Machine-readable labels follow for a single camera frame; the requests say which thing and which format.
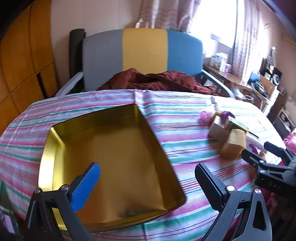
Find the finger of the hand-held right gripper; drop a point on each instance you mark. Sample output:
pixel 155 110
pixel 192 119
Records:
pixel 251 157
pixel 275 148

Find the wooden wardrobe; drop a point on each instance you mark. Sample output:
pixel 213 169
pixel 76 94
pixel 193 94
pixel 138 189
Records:
pixel 20 58

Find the clear plastic bag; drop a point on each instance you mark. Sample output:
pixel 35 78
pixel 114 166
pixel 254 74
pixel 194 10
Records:
pixel 213 100
pixel 217 107

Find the white paper carton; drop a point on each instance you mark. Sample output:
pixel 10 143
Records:
pixel 218 131

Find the purple packet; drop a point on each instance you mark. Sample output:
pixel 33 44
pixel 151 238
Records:
pixel 253 148
pixel 226 114

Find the pink bedding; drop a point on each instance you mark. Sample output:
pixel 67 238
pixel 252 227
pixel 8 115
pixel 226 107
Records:
pixel 291 141

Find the cardboard box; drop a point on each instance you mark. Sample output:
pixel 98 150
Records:
pixel 269 87

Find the striped tablecloth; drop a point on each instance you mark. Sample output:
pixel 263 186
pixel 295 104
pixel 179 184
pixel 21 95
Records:
pixel 185 139

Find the maroon jacket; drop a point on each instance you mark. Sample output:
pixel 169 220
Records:
pixel 161 80

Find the small green box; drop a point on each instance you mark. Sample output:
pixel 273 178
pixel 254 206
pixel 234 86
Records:
pixel 237 124

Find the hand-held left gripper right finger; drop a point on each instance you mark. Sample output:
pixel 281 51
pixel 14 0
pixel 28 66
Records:
pixel 208 183

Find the blue container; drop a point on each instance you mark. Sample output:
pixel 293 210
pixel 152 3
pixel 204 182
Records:
pixel 255 76

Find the pink hair roller case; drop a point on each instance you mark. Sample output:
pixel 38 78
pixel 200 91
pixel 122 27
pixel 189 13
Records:
pixel 204 115

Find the grey yellow blue chair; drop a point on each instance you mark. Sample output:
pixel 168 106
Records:
pixel 143 51

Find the pink checked curtain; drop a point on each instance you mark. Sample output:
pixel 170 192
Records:
pixel 246 39
pixel 166 14

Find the white box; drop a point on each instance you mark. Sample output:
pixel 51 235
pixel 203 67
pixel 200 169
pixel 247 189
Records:
pixel 221 60

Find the gold tin box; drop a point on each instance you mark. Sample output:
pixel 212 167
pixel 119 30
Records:
pixel 115 150

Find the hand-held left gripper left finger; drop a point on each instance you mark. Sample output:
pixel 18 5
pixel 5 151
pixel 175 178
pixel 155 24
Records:
pixel 87 184

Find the wooden desk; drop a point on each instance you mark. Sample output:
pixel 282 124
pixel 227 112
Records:
pixel 231 78

